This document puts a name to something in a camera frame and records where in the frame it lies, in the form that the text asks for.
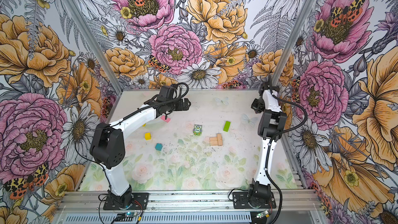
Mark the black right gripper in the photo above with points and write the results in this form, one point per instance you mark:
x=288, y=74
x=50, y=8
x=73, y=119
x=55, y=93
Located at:
x=254, y=106

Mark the aluminium corner post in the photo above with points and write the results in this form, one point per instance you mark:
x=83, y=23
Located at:
x=81, y=23
x=294, y=34

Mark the right aluminium corner post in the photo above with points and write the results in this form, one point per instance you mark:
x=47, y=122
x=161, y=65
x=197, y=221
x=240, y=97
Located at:
x=294, y=34

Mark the teal small cube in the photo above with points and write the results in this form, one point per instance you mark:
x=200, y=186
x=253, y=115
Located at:
x=158, y=147

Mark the pink wood block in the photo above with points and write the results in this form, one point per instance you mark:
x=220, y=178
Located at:
x=166, y=119

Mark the green wood block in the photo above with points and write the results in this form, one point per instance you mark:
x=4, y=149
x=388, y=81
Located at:
x=227, y=126

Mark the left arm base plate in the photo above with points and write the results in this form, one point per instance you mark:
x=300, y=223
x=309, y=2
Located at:
x=129, y=201

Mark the aluminium front rail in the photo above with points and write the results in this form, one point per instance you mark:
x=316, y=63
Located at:
x=297, y=206

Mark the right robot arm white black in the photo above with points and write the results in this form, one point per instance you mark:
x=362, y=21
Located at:
x=270, y=127

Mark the left aluminium corner post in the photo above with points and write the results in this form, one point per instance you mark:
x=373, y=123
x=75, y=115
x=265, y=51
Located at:
x=81, y=23

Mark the green owl number toy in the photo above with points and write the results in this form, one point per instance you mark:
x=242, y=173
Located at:
x=197, y=131

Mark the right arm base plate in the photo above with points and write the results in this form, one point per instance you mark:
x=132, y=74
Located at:
x=241, y=200

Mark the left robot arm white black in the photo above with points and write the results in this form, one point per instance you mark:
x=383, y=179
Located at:
x=108, y=147

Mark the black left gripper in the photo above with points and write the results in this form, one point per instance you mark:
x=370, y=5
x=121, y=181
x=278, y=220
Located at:
x=180, y=107

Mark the yellow small cube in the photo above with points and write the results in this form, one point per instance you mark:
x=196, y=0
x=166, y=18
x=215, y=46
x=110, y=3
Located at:
x=147, y=136

